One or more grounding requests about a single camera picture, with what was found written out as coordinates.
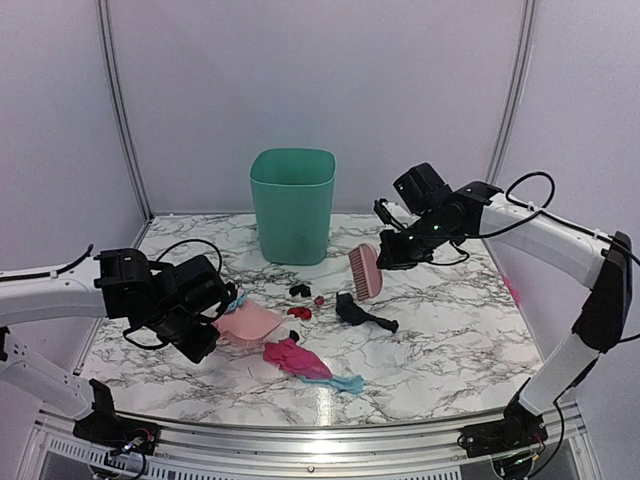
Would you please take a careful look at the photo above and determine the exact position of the green plastic waste bin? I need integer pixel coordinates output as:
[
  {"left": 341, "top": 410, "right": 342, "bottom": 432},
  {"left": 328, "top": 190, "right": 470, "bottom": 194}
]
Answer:
[{"left": 250, "top": 148, "right": 336, "bottom": 266}]

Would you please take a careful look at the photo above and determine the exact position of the magenta paper sheet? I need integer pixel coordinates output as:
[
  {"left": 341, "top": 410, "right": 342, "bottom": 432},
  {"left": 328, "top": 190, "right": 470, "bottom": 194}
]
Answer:
[{"left": 263, "top": 338, "right": 332, "bottom": 380}]

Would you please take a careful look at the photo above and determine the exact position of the pink plastic dustpan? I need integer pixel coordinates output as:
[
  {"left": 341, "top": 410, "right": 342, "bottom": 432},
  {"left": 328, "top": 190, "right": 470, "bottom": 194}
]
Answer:
[{"left": 214, "top": 300, "right": 283, "bottom": 347}]

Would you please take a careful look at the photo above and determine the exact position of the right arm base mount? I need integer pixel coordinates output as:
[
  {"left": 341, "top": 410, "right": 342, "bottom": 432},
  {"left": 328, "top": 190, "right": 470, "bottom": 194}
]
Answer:
[{"left": 457, "top": 419, "right": 548, "bottom": 458}]

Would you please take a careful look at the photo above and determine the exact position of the aluminium front table rail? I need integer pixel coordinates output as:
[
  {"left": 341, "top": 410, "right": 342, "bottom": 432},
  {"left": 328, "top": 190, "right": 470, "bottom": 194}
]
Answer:
[{"left": 29, "top": 399, "right": 596, "bottom": 480}]

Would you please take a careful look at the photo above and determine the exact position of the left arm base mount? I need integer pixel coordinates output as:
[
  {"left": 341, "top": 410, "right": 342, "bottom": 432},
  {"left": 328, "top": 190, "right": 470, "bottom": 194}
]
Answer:
[{"left": 73, "top": 418, "right": 160, "bottom": 455}]

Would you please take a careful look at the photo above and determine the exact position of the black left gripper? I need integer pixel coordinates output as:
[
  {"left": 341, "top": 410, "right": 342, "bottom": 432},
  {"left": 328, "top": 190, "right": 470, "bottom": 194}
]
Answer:
[{"left": 146, "top": 301, "right": 221, "bottom": 365}]

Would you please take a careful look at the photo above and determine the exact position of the red paper scrap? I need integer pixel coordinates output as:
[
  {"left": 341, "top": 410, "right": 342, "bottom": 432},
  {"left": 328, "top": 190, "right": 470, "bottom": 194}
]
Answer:
[{"left": 287, "top": 307, "right": 312, "bottom": 320}]

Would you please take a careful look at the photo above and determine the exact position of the pink plastic hand brush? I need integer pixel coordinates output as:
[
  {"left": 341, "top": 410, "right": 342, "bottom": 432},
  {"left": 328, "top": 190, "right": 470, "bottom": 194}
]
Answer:
[{"left": 348, "top": 243, "right": 383, "bottom": 301}]

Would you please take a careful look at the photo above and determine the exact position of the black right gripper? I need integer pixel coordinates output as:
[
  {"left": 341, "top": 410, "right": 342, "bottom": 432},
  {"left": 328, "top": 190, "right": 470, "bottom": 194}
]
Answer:
[{"left": 376, "top": 210, "right": 459, "bottom": 271}]

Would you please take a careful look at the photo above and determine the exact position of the small black paper scrap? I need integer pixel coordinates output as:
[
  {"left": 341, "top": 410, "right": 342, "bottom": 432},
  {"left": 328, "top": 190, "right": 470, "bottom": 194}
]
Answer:
[{"left": 289, "top": 284, "right": 311, "bottom": 298}]

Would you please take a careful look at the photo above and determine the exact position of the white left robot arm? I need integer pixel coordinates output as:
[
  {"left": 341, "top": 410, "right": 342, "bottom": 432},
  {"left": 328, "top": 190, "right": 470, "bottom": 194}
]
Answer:
[{"left": 1, "top": 248, "right": 237, "bottom": 445}]

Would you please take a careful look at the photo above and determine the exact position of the light blue paper scrap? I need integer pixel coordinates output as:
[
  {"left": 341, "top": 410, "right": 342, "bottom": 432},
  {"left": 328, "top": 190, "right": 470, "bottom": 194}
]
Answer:
[{"left": 299, "top": 375, "right": 365, "bottom": 395}]

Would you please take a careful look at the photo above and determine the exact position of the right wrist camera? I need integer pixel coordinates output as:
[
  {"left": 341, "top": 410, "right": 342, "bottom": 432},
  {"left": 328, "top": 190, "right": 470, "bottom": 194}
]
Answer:
[{"left": 373, "top": 198, "right": 416, "bottom": 231}]

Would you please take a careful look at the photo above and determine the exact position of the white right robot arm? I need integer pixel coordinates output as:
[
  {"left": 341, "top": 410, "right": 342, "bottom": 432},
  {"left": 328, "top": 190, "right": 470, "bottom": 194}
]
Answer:
[{"left": 373, "top": 163, "right": 635, "bottom": 448}]

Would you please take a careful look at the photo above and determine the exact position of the pink scrap at table edge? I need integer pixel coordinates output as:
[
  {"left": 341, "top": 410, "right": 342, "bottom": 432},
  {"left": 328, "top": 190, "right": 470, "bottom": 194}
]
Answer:
[{"left": 503, "top": 276, "right": 521, "bottom": 307}]

